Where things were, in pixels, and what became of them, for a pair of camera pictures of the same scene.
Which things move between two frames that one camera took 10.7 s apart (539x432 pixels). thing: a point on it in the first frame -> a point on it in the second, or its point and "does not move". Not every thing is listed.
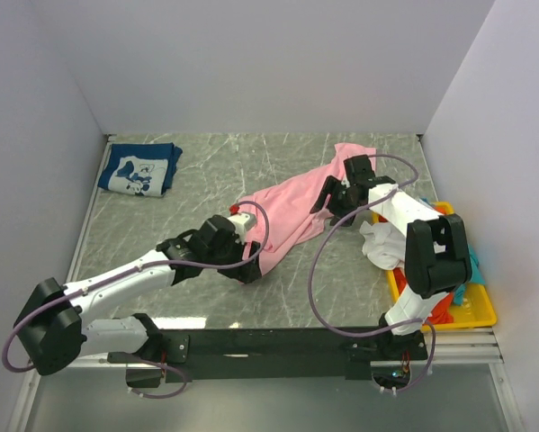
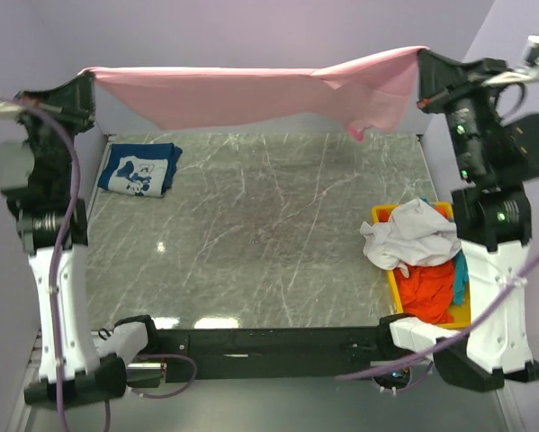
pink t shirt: (282, 212) -> (371, 91)
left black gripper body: (230, 251) -> (78, 120)
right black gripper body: (342, 200) -> (463, 96)
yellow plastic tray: (478, 310) does not move
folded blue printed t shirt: (139, 169) does not move
